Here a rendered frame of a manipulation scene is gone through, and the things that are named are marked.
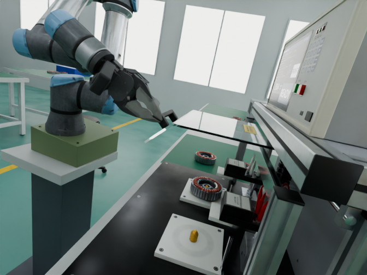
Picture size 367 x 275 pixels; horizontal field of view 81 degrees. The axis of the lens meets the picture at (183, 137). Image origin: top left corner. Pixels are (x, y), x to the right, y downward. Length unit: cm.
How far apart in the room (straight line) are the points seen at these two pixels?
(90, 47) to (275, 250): 53
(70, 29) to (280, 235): 58
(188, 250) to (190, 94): 485
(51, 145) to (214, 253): 73
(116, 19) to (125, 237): 75
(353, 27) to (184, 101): 503
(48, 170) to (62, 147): 10
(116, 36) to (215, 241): 78
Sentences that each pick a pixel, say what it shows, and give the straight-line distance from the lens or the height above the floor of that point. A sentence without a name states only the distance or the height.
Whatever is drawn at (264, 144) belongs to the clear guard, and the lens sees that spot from 45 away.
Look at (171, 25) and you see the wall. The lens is 552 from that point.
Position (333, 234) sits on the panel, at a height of 94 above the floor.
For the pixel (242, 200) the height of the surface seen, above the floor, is 92.
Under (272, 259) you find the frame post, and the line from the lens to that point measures 33.
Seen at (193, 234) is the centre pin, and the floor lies 80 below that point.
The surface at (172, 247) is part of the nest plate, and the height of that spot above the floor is 78.
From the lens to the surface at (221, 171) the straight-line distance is 74.
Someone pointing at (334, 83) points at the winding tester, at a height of 119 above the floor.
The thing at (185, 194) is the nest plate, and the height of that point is 78.
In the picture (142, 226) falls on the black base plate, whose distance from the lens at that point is 62.
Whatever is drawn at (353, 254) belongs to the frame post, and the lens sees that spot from 35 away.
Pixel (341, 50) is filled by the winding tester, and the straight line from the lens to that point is 37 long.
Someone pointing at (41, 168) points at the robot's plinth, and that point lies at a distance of 94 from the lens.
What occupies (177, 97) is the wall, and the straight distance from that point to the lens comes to 534.
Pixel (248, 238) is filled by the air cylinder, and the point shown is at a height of 82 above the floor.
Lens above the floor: 117
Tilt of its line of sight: 16 degrees down
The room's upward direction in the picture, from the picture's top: 11 degrees clockwise
